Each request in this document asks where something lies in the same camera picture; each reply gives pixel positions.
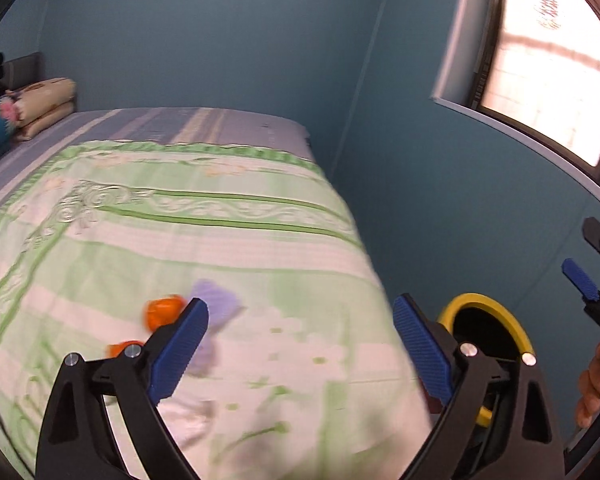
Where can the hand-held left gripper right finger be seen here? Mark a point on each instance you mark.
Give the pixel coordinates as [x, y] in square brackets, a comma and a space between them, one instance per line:
[422, 350]

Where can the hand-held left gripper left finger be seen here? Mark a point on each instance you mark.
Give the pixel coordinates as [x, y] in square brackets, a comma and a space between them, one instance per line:
[180, 350]

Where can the orange plastic bag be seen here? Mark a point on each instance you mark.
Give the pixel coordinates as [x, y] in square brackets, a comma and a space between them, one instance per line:
[125, 348]
[162, 312]

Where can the purple foam net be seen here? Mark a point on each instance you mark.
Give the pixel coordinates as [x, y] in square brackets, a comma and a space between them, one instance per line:
[215, 305]

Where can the yellow-rimmed black bin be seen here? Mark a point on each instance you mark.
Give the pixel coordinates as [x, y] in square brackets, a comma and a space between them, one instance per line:
[480, 300]

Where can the person's right hand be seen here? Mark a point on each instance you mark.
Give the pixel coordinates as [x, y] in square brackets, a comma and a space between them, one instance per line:
[594, 385]

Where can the green floral blanket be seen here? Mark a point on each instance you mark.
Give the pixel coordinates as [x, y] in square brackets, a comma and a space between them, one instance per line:
[205, 240]

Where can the window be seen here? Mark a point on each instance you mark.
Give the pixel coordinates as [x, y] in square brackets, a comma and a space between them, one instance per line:
[545, 60]

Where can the lavender striped bed sheet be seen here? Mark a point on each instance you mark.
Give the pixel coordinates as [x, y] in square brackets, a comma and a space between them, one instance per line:
[180, 122]

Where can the beige folded quilt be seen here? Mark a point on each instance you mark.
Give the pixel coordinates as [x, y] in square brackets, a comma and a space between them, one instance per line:
[45, 105]

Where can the grey padded headboard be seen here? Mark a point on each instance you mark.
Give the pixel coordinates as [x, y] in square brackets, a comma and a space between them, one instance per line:
[22, 67]

